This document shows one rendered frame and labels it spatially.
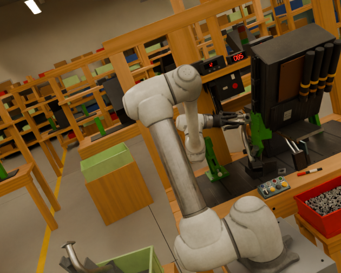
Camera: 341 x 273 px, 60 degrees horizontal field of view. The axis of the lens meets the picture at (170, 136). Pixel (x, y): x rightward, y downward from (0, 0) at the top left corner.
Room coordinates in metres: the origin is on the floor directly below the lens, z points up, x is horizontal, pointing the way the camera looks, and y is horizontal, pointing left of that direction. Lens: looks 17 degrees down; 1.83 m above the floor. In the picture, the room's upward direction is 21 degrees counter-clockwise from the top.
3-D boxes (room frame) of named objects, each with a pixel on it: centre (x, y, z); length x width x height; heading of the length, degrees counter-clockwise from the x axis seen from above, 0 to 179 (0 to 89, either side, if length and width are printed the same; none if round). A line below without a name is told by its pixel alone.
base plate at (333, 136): (1.69, -0.58, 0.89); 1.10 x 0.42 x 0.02; 93
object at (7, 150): (10.42, 4.24, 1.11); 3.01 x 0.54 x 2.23; 101
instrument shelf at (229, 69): (1.95, -0.57, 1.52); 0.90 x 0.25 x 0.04; 93
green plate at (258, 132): (1.62, -0.51, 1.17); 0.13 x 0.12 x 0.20; 93
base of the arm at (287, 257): (0.95, -0.20, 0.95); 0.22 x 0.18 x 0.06; 106
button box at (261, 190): (1.38, -0.41, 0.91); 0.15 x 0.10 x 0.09; 93
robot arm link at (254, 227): (0.94, -0.17, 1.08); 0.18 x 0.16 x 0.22; 90
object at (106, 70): (8.50, 1.44, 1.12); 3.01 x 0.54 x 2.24; 101
